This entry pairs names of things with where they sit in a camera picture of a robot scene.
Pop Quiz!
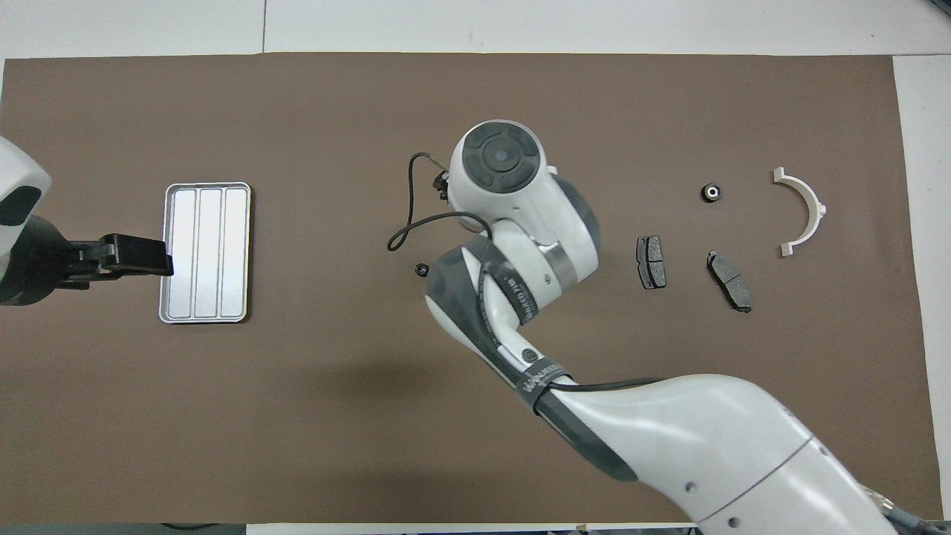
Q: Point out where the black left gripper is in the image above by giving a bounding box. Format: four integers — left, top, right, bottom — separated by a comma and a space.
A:
0, 215, 174, 307

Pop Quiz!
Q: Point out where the silver metal tray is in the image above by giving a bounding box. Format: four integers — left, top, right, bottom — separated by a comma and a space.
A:
158, 181, 252, 325

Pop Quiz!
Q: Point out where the grey rectangular brake pad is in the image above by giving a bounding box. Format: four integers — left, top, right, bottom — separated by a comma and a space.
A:
636, 235, 667, 291

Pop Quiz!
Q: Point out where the brown table mat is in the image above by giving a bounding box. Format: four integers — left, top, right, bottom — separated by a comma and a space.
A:
0, 52, 944, 525

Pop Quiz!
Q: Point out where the grey brake pad with tab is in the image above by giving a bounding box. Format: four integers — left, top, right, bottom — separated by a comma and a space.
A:
706, 250, 753, 314

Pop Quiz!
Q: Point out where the white half-ring bracket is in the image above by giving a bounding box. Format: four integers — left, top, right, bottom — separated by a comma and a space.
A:
773, 167, 827, 258

